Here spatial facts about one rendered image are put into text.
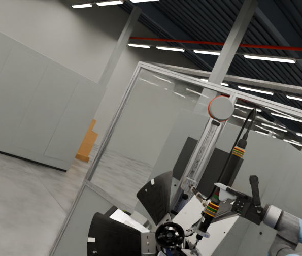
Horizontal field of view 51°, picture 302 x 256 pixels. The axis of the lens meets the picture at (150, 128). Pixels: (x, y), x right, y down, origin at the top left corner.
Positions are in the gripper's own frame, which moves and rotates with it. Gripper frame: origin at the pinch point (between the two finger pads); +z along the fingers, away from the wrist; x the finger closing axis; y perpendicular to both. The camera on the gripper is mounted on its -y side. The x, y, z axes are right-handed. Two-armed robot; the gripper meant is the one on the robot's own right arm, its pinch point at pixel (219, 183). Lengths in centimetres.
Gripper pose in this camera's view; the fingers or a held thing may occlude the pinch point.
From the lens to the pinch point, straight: 129.8
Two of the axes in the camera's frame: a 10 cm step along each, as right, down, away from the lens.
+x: 3.7, 1.9, 9.1
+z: -8.3, -3.8, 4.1
